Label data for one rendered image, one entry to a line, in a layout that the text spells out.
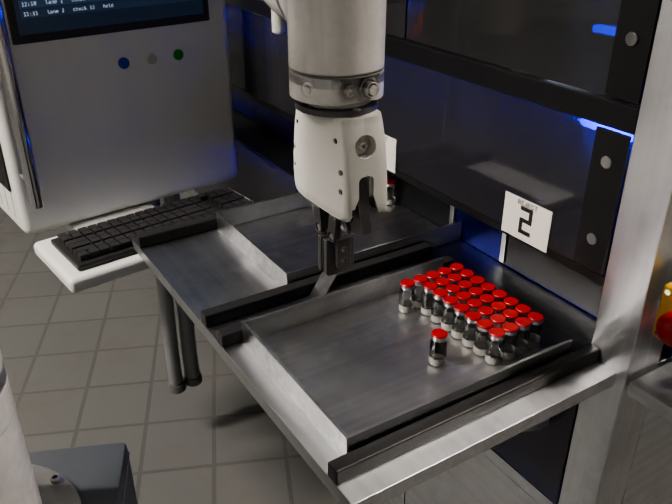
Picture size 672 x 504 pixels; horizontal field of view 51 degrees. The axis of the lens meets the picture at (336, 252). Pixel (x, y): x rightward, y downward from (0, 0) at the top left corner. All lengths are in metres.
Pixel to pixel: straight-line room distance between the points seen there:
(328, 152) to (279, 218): 0.68
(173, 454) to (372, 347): 1.24
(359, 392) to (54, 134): 0.86
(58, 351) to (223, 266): 1.53
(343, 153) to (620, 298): 0.44
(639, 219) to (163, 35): 1.02
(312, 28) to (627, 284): 0.51
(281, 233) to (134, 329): 1.47
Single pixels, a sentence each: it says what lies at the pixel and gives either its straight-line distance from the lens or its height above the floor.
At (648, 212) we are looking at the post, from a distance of 0.87.
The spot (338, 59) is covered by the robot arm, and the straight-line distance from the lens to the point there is 0.59.
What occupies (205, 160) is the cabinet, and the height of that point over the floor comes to 0.87.
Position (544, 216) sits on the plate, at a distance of 0.97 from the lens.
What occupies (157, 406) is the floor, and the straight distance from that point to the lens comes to 2.28.
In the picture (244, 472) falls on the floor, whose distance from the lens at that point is 2.03.
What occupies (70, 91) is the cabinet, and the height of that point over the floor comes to 1.07.
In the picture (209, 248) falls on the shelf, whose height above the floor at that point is 0.88.
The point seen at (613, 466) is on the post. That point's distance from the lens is 1.07.
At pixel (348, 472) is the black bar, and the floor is 0.89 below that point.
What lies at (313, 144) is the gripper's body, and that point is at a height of 1.22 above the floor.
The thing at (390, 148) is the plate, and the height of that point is 1.03.
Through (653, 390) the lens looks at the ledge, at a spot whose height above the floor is 0.88.
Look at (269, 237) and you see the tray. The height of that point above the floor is 0.88.
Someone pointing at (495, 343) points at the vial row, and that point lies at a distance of 0.92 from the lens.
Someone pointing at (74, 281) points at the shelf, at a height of 0.80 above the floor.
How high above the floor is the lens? 1.43
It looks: 28 degrees down
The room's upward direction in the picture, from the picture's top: straight up
